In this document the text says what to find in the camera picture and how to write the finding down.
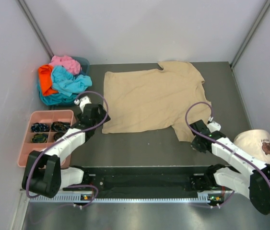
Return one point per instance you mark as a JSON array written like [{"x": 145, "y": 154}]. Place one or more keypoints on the orange t shirt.
[{"x": 45, "y": 81}]

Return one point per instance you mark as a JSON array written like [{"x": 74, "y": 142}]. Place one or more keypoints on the pink t shirt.
[{"x": 68, "y": 63}]

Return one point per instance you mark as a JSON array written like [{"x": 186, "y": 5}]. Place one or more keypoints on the pink compartment tray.
[{"x": 47, "y": 117}]

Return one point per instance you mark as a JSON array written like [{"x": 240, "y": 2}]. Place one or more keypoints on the aluminium frame post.
[
  {"x": 251, "y": 33},
  {"x": 37, "y": 30}
]

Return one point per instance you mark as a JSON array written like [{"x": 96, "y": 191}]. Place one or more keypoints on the dark patterned rolled item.
[
  {"x": 39, "y": 138},
  {"x": 59, "y": 126},
  {"x": 58, "y": 135},
  {"x": 40, "y": 127}
]

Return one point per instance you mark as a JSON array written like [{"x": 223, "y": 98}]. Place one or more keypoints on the cream fabric storage bag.
[{"x": 256, "y": 143}]

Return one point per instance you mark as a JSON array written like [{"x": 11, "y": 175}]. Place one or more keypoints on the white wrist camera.
[
  {"x": 81, "y": 103},
  {"x": 214, "y": 124}
]

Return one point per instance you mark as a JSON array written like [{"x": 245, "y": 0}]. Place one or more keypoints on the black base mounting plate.
[{"x": 142, "y": 186}]

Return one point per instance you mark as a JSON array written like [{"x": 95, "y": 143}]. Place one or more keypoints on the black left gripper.
[{"x": 102, "y": 116}]

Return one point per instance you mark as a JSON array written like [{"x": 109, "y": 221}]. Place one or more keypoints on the cyan t shirt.
[{"x": 67, "y": 85}]

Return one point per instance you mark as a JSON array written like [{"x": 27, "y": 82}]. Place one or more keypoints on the beige t shirt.
[{"x": 171, "y": 96}]

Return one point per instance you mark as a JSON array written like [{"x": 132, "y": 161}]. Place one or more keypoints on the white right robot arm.
[{"x": 245, "y": 174}]

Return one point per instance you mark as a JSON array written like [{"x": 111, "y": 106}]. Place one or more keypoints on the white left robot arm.
[{"x": 43, "y": 174}]

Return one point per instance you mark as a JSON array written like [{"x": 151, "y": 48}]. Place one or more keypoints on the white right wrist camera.
[{"x": 214, "y": 124}]

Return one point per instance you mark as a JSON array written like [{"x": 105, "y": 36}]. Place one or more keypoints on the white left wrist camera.
[{"x": 81, "y": 103}]

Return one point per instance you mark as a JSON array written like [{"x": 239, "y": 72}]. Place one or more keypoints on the aluminium frame post left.
[{"x": 37, "y": 30}]

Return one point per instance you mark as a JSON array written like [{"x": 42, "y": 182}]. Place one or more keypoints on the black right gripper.
[{"x": 194, "y": 145}]

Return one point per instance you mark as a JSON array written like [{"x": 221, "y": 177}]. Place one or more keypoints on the teal plastic basket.
[{"x": 60, "y": 81}]

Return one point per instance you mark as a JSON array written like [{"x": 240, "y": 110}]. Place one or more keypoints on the aluminium frame post right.
[{"x": 251, "y": 33}]

